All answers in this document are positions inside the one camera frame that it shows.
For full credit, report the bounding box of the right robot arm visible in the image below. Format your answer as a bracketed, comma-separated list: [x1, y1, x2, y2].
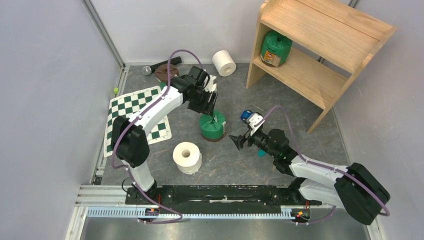
[229, 129, 391, 225]

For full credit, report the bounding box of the white roll front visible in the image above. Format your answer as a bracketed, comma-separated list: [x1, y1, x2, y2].
[172, 142, 202, 175]

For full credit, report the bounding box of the black microphone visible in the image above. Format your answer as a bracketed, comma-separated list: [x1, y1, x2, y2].
[141, 56, 183, 76]

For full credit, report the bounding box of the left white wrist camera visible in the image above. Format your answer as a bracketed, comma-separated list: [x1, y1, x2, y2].
[186, 66, 217, 93]

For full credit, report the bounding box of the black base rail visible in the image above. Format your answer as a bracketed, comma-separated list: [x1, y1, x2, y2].
[124, 184, 322, 215]

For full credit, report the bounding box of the teal toy cube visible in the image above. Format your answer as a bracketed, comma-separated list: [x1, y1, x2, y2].
[257, 149, 267, 158]

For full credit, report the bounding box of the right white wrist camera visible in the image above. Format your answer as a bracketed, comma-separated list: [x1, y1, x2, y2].
[246, 112, 264, 131]

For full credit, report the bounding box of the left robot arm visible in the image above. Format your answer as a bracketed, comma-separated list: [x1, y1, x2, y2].
[111, 74, 218, 204]

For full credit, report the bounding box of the white roll near wall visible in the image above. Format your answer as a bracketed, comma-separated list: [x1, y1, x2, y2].
[212, 50, 237, 77]

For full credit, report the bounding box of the wooden two-tier shelf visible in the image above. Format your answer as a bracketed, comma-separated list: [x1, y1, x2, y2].
[246, 0, 397, 131]

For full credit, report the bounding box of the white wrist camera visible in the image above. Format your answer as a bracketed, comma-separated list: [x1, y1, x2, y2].
[246, 112, 264, 131]
[186, 66, 217, 93]

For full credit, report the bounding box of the brown-topped green paper roll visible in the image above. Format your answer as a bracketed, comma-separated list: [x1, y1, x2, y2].
[154, 63, 179, 89]

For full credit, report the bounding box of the green white chess mat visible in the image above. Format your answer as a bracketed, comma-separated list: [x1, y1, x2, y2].
[103, 86, 172, 158]

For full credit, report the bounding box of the blue toy car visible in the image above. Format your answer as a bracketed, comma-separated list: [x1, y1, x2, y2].
[240, 109, 252, 123]

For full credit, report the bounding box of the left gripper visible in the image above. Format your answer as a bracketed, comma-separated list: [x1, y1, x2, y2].
[187, 86, 218, 118]

